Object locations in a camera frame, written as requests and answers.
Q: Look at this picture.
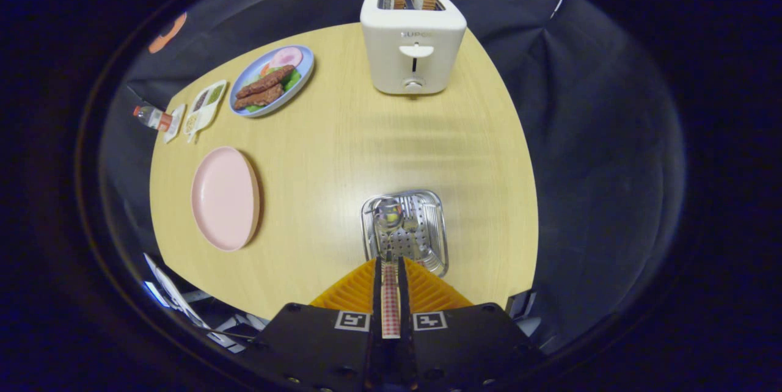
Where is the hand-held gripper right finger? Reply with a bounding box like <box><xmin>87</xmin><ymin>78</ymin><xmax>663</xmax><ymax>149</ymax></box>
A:
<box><xmin>397</xmin><ymin>256</ymin><xmax>544</xmax><ymax>392</ymax></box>

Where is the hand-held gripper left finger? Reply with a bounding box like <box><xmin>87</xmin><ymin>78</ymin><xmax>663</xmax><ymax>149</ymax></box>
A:
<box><xmin>254</xmin><ymin>256</ymin><xmax>384</xmax><ymax>392</ymax></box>

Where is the spoon with checked handle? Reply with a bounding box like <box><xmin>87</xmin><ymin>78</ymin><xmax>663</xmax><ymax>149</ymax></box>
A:
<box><xmin>374</xmin><ymin>197</ymin><xmax>405</xmax><ymax>339</ymax></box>

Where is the pink plate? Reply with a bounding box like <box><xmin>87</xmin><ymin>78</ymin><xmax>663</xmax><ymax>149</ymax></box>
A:
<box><xmin>191</xmin><ymin>146</ymin><xmax>261</xmax><ymax>252</ymax></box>

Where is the black backdrop cloth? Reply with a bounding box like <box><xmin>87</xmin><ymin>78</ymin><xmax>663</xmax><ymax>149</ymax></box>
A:
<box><xmin>101</xmin><ymin>0</ymin><xmax>685</xmax><ymax>350</ymax></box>

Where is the white divided tray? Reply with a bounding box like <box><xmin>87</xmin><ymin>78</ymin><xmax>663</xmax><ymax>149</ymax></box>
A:
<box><xmin>183</xmin><ymin>79</ymin><xmax>228</xmax><ymax>143</ymax></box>

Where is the brown meat strip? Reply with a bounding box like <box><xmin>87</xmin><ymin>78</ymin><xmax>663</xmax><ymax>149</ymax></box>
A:
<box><xmin>236</xmin><ymin>65</ymin><xmax>296</xmax><ymax>100</ymax></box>
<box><xmin>234</xmin><ymin>83</ymin><xmax>285</xmax><ymax>111</ymax></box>

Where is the white square coaster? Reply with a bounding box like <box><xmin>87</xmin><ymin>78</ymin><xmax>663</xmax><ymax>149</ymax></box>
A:
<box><xmin>163</xmin><ymin>103</ymin><xmax>186</xmax><ymax>144</ymax></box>

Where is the green lettuce leaf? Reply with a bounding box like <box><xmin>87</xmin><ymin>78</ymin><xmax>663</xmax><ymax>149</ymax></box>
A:
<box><xmin>247</xmin><ymin>68</ymin><xmax>302</xmax><ymax>112</ymax></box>

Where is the blue plate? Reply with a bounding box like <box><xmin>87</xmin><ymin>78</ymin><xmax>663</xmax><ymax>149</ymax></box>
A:
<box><xmin>229</xmin><ymin>45</ymin><xmax>315</xmax><ymax>118</ymax></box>

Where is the clear water bottle red label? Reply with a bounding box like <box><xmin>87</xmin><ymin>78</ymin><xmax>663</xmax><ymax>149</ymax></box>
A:
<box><xmin>133</xmin><ymin>105</ymin><xmax>174</xmax><ymax>132</ymax></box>

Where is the pink ham slice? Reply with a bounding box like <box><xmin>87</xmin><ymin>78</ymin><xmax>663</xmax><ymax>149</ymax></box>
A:
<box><xmin>269</xmin><ymin>47</ymin><xmax>304</xmax><ymax>69</ymax></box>

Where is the white toaster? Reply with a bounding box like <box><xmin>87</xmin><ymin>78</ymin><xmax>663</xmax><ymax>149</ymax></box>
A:
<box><xmin>360</xmin><ymin>0</ymin><xmax>467</xmax><ymax>96</ymax></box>

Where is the metal wire basket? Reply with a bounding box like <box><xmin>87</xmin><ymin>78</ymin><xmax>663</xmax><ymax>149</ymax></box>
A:
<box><xmin>360</xmin><ymin>189</ymin><xmax>450</xmax><ymax>278</ymax></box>

